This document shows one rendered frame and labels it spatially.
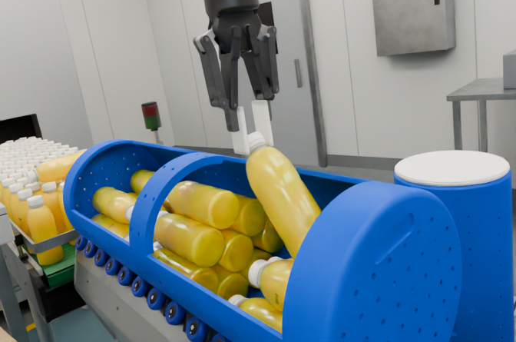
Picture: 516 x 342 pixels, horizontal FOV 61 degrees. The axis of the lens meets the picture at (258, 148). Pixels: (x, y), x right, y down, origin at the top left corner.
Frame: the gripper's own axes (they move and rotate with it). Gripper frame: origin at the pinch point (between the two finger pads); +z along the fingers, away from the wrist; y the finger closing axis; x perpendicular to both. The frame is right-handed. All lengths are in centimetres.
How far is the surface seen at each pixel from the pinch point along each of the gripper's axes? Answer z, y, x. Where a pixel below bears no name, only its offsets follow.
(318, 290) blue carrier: 13.1, -11.2, -21.5
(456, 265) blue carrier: 20.8, 12.8, -23.7
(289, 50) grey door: 4, 294, 295
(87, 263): 38, -11, 65
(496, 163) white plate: 27, 73, -4
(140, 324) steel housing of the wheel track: 42, -12, 33
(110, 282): 38, -11, 50
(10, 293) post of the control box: 48, -28, 90
